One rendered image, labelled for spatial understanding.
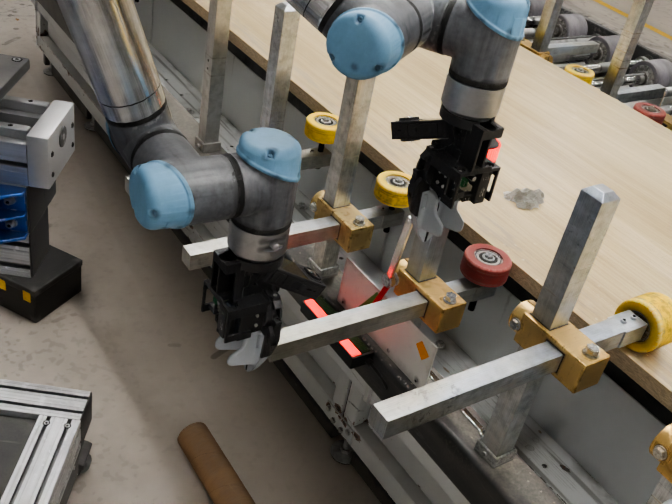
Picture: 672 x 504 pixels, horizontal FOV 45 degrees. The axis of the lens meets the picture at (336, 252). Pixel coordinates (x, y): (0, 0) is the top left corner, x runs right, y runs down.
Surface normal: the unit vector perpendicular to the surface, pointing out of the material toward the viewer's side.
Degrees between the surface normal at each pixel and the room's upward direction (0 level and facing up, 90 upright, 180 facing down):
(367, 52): 90
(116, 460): 0
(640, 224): 0
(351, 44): 90
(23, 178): 90
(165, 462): 0
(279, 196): 90
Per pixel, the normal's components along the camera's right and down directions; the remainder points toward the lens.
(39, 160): -0.03, 0.56
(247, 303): 0.17, -0.81
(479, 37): -0.47, 0.40
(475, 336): -0.83, 0.19
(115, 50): 0.44, 0.59
